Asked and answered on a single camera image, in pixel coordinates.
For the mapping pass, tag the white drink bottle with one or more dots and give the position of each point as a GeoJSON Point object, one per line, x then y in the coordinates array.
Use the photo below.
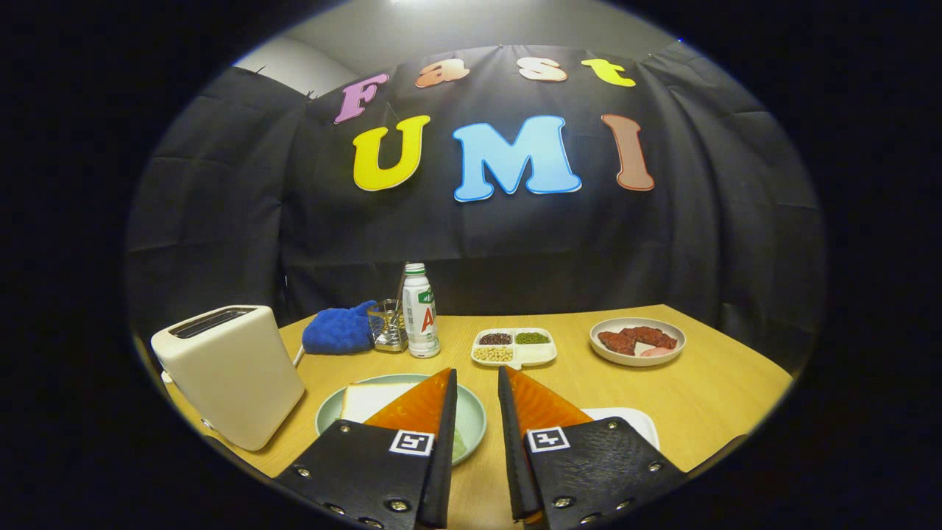
{"type": "Point", "coordinates": [421, 316]}

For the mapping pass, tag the red meat slice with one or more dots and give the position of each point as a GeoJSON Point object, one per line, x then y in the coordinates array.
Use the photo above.
{"type": "Point", "coordinates": [617, 342]}
{"type": "Point", "coordinates": [656, 338]}

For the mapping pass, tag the brown chopstick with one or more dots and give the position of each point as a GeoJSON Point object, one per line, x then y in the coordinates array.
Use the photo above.
{"type": "Point", "coordinates": [401, 285]}

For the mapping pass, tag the white toaster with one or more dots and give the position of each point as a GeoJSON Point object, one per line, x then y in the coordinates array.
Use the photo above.
{"type": "Point", "coordinates": [228, 375]}

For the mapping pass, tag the pink ham slice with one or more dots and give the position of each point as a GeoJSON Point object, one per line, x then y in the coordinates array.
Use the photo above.
{"type": "Point", "coordinates": [656, 352]}

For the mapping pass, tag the metal utensil holder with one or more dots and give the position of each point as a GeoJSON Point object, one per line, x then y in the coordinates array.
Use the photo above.
{"type": "Point", "coordinates": [386, 327]}

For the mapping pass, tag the small white dish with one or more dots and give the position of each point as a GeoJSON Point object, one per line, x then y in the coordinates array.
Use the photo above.
{"type": "Point", "coordinates": [640, 423]}

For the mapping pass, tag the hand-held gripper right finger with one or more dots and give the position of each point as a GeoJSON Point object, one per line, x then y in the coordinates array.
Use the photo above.
{"type": "Point", "coordinates": [511, 456]}

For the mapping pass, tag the black backdrop cloth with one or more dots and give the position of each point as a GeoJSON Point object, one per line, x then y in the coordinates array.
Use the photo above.
{"type": "Point", "coordinates": [589, 243]}

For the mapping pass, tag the white divided bean dish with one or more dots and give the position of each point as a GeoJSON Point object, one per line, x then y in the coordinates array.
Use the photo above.
{"type": "Point", "coordinates": [515, 346]}

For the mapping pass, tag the pale green plate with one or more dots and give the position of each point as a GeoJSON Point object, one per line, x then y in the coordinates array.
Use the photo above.
{"type": "Point", "coordinates": [471, 419]}

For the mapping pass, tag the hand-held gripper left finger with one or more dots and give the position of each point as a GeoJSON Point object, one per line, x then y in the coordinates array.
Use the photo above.
{"type": "Point", "coordinates": [441, 456]}

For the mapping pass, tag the blue cloth mitt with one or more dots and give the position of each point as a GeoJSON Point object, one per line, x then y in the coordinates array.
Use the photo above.
{"type": "Point", "coordinates": [335, 331]}

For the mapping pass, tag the white meat plate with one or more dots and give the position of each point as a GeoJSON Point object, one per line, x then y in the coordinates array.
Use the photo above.
{"type": "Point", "coordinates": [611, 359]}

